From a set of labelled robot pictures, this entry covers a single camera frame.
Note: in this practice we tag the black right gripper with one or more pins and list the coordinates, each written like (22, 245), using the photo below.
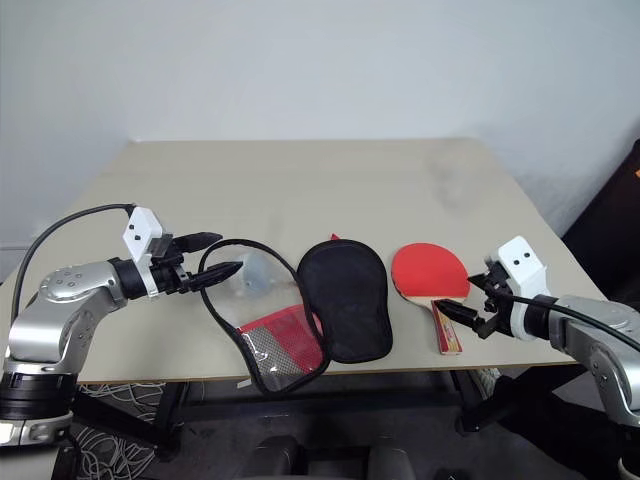
(497, 300)

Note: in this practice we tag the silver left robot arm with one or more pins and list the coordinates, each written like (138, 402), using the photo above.
(65, 310)

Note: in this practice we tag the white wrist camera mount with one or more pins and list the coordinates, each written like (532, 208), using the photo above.
(142, 231)
(522, 267)

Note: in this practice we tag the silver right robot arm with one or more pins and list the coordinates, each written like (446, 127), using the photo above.
(595, 335)

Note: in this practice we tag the black white squiggle patterned mat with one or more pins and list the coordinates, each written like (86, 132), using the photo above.
(112, 450)

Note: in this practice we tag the red table tennis paddle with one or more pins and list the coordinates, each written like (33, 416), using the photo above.
(430, 272)

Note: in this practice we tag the black mesh paddle case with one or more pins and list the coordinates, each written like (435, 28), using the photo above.
(345, 300)

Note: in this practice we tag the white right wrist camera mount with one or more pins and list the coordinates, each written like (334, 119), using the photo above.
(522, 267)

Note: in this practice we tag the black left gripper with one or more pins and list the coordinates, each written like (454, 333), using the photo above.
(167, 277)

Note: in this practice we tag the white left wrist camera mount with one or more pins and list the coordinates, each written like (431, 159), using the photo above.
(142, 231)

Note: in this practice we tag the black table frame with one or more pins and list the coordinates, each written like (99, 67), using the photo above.
(505, 400)

